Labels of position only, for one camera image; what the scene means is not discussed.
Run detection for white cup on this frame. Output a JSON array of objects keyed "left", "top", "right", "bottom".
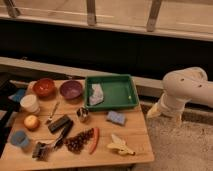
[{"left": 20, "top": 94, "right": 40, "bottom": 113}]

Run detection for small metal cup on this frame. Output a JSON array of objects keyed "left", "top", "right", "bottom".
[{"left": 77, "top": 107, "right": 89, "bottom": 122}]

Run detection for purple bowl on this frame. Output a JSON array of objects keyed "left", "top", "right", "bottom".
[{"left": 59, "top": 80, "right": 83, "bottom": 100}]

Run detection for green plastic tray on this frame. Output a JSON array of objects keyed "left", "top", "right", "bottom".
[{"left": 83, "top": 74, "right": 140, "bottom": 112}]

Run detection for red chili pepper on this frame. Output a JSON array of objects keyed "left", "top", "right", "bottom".
[{"left": 89, "top": 127, "right": 99, "bottom": 154}]

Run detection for bunch of dark grapes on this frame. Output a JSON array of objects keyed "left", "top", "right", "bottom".
[{"left": 64, "top": 128, "right": 94, "bottom": 153}]

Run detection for apple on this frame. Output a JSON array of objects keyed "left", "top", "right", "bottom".
[{"left": 24, "top": 115, "right": 40, "bottom": 131}]

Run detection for wooden board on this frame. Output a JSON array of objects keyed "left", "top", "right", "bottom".
[{"left": 0, "top": 79, "right": 155, "bottom": 171}]

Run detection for black handled brush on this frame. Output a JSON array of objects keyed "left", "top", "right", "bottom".
[{"left": 32, "top": 121, "right": 73, "bottom": 160}]

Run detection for blue cup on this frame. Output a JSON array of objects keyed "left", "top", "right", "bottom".
[{"left": 10, "top": 130, "right": 30, "bottom": 148}]

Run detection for white crumpled cloth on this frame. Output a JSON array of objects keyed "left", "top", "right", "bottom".
[{"left": 89, "top": 84, "right": 104, "bottom": 105}]

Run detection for metal spoon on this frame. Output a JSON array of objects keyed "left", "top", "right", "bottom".
[{"left": 45, "top": 101, "right": 60, "bottom": 124}]

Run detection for blue sponge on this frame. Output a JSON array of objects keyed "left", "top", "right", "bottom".
[{"left": 107, "top": 111, "right": 126, "bottom": 125}]

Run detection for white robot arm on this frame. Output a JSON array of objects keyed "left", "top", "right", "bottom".
[{"left": 147, "top": 67, "right": 213, "bottom": 119}]

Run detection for black rectangular block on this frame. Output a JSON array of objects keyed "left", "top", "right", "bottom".
[{"left": 48, "top": 115, "right": 70, "bottom": 133}]

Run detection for peeled banana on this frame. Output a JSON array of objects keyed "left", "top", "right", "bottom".
[{"left": 107, "top": 134, "right": 135, "bottom": 155}]

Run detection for red bowl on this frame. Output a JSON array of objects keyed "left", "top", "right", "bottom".
[{"left": 33, "top": 78, "right": 55, "bottom": 98}]

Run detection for blue cloth at left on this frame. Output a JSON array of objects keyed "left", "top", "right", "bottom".
[{"left": 9, "top": 89, "right": 26, "bottom": 102}]

